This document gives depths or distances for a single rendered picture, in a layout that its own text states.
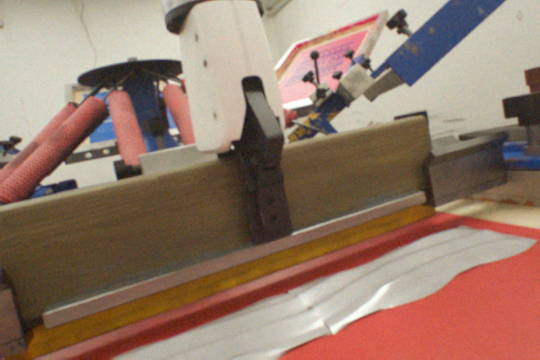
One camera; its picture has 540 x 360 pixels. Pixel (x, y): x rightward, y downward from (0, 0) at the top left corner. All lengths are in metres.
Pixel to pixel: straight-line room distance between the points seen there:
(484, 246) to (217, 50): 0.23
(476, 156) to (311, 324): 0.24
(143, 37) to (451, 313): 4.50
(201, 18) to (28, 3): 4.52
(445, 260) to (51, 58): 4.45
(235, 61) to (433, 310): 0.19
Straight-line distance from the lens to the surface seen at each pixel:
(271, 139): 0.23
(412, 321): 0.24
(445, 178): 0.37
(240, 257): 0.28
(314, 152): 0.31
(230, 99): 0.25
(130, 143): 0.79
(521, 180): 0.43
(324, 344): 0.23
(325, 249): 0.33
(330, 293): 0.27
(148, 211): 0.27
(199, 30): 0.26
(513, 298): 0.26
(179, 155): 0.57
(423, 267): 0.28
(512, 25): 2.54
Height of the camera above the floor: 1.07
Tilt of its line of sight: 5 degrees down
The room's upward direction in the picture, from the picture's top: 11 degrees counter-clockwise
